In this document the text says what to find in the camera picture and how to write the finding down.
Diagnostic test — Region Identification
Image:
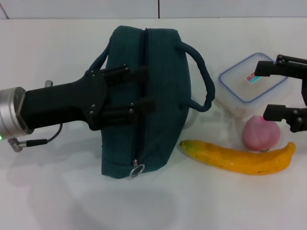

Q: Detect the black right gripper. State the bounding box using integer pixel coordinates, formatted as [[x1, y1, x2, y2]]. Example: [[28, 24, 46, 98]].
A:
[[254, 54, 307, 133]]

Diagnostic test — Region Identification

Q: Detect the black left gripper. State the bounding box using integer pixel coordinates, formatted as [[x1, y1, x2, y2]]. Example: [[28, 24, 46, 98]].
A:
[[20, 64, 157, 131]]

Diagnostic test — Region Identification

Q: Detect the dark teal insulated lunch bag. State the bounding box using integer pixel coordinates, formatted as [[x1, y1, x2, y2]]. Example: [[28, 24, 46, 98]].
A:
[[88, 25, 216, 182]]

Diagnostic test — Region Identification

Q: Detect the clear blue-rimmed plastic food container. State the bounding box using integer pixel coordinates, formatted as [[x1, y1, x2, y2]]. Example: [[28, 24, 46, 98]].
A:
[[217, 52, 288, 119]]

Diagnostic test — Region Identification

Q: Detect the yellow banana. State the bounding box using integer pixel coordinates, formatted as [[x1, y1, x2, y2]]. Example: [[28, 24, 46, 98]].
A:
[[179, 140, 296, 176]]

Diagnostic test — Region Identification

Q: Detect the pink peach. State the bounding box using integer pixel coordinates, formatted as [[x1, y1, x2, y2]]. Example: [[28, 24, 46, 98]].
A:
[[241, 115, 281, 151]]

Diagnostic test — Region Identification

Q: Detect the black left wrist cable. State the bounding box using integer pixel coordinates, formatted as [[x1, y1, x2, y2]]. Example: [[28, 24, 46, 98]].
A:
[[7, 123, 64, 152]]

